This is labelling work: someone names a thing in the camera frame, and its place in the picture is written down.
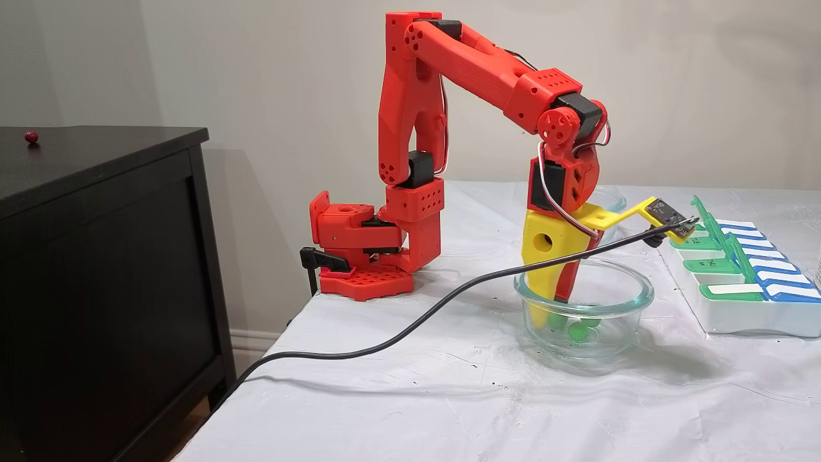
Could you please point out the clear glass bowl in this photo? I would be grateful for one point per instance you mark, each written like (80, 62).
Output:
(628, 314)
(612, 200)

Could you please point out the black table clamp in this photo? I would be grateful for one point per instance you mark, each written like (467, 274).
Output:
(321, 258)

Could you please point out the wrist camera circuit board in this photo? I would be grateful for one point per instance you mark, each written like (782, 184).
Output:
(664, 212)

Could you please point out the green round pill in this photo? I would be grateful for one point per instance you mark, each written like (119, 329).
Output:
(580, 332)

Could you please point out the white table cover sheet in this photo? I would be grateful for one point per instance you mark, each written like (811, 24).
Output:
(449, 398)

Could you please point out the red round pill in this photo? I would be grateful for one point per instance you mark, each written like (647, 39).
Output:
(31, 136)

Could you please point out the weekly pill organizer box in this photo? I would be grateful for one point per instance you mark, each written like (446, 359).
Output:
(737, 317)

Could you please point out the white baseboard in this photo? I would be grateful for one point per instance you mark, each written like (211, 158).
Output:
(253, 346)

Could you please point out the black wooden cabinet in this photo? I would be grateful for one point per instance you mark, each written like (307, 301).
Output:
(96, 289)

